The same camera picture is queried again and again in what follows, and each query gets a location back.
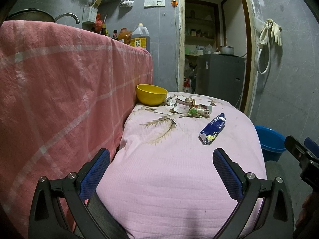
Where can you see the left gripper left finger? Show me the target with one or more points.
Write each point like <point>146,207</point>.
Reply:
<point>91,173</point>

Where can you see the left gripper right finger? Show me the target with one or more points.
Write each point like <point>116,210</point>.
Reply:
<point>231,174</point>

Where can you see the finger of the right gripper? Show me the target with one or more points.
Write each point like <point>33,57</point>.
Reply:
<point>312,146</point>
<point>298,150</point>

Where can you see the blue snack wrapper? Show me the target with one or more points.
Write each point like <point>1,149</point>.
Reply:
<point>210,132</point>

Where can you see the green snack wrapper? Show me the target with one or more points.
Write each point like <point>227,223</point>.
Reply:
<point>199,111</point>

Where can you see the white red food packet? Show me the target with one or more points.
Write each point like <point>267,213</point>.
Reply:
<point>183,105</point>

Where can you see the blue plastic basin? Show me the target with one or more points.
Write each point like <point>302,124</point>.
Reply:
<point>272,143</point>

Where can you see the pink floral table cloth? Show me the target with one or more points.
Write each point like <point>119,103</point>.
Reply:
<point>162,182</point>

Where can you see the pink checked cloth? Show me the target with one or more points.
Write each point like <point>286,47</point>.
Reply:
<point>65,93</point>

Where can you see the small silver foil wrapper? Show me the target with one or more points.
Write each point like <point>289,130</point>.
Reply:
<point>170,101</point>

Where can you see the grey refrigerator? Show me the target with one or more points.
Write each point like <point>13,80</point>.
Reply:
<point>220,76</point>

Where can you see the yellow plastic bowl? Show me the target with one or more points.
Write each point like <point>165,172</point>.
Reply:
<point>150,95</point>

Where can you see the white rubber gloves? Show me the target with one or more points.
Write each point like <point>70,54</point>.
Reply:
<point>272,30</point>

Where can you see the metal pot on fridge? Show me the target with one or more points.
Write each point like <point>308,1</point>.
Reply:
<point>227,50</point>

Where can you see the dark sauce bottle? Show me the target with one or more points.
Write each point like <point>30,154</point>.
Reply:
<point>115,35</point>

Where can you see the orange sauce jar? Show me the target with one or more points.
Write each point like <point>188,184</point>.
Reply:
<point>124,36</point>

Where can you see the cooking oil jug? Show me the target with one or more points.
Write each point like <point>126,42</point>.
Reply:
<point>140,38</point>

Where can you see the white utensil holder box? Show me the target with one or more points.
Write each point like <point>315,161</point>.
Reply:
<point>89,15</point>

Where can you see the large metal pot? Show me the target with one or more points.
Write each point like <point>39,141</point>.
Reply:
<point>31,15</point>

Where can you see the white wall switch plate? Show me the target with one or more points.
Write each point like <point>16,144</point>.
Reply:
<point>154,3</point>

